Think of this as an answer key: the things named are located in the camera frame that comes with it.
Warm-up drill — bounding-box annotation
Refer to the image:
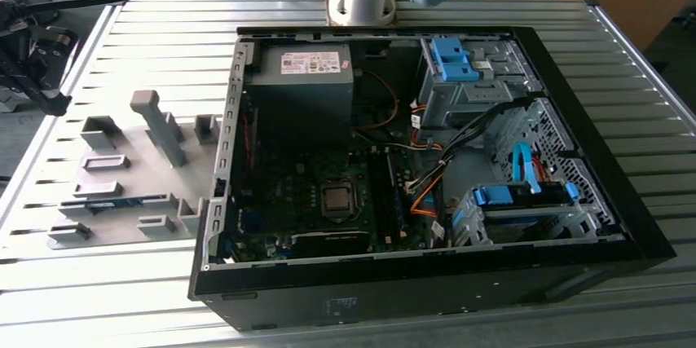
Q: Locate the blue green RAM stick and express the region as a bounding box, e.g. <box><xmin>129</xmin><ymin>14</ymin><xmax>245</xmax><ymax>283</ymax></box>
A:
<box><xmin>61</xmin><ymin>197</ymin><xmax>147</xmax><ymax>209</ymax></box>

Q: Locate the grey parts rack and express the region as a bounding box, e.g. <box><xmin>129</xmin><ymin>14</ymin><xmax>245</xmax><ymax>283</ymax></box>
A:
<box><xmin>45</xmin><ymin>89</ymin><xmax>224</xmax><ymax>251</ymax></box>

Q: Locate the grey power supply unit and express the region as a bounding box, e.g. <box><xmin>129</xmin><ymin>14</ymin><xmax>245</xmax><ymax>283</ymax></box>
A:
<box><xmin>245</xmin><ymin>42</ymin><xmax>357</xmax><ymax>152</ymax></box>

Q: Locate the green motherboard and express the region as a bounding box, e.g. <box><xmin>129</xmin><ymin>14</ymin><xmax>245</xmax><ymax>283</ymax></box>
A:
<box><xmin>231</xmin><ymin>148</ymin><xmax>431</xmax><ymax>262</ymax></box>

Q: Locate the silver CPU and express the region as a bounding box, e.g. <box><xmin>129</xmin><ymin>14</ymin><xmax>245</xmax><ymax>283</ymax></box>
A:
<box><xmin>323</xmin><ymin>187</ymin><xmax>355</xmax><ymax>213</ymax></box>

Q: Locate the metal socket cover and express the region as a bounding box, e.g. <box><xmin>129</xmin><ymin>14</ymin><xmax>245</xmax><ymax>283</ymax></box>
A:
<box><xmin>317</xmin><ymin>178</ymin><xmax>363</xmax><ymax>222</ymax></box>

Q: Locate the black graphics card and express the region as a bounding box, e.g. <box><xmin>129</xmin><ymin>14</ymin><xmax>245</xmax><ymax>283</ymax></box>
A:
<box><xmin>289</xmin><ymin>230</ymin><xmax>372</xmax><ymax>258</ymax></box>

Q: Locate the blue drive bay latch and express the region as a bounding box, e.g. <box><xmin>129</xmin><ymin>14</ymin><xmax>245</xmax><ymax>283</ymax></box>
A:
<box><xmin>428</xmin><ymin>37</ymin><xmax>483</xmax><ymax>83</ymax></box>

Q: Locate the metal drive cage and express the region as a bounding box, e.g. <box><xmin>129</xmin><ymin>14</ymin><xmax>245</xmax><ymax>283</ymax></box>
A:
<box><xmin>416</xmin><ymin>36</ymin><xmax>545</xmax><ymax>131</ymax></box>

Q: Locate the black PC case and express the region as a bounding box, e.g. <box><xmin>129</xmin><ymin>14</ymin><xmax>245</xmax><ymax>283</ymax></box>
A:
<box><xmin>187</xmin><ymin>24</ymin><xmax>679</xmax><ymax>333</ymax></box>

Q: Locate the hard disk in blue carrier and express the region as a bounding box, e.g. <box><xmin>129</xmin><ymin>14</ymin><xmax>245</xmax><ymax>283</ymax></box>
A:
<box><xmin>471</xmin><ymin>181</ymin><xmax>579</xmax><ymax>209</ymax></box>

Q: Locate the metal disk bay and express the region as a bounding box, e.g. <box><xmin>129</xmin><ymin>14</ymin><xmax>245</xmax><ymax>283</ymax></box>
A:
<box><xmin>449</xmin><ymin>191</ymin><xmax>608</xmax><ymax>248</ymax></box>

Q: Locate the thin red wire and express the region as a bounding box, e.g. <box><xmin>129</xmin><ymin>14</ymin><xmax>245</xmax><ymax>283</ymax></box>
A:
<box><xmin>243</xmin><ymin>110</ymin><xmax>256</xmax><ymax>170</ymax></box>

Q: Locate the yellow black wire loop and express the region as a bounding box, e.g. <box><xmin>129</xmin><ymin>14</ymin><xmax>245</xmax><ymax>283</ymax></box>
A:
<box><xmin>352</xmin><ymin>70</ymin><xmax>401</xmax><ymax>134</ymax></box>

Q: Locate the white black wire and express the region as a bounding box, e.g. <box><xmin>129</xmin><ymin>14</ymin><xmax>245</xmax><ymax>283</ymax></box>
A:
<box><xmin>352</xmin><ymin>130</ymin><xmax>445</xmax><ymax>152</ymax></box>

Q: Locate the red orange power wire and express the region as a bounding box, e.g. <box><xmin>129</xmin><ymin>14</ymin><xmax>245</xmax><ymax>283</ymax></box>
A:
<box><xmin>408</xmin><ymin>97</ymin><xmax>445</xmax><ymax>153</ymax></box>

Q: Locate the orange red wire bundle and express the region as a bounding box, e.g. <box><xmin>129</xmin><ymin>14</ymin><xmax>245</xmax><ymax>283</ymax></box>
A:
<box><xmin>407</xmin><ymin>168</ymin><xmax>447</xmax><ymax>218</ymax></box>

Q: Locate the black cable bundle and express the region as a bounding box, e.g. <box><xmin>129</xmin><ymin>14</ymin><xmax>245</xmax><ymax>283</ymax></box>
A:
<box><xmin>433</xmin><ymin>97</ymin><xmax>533</xmax><ymax>172</ymax></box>

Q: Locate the blue data wire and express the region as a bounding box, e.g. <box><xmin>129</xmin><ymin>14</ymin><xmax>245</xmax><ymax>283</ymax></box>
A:
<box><xmin>512</xmin><ymin>141</ymin><xmax>545</xmax><ymax>195</ymax></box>

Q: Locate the red data wire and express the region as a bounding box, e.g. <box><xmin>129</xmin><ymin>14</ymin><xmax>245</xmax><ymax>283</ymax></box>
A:
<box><xmin>535</xmin><ymin>156</ymin><xmax>552</xmax><ymax>184</ymax></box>

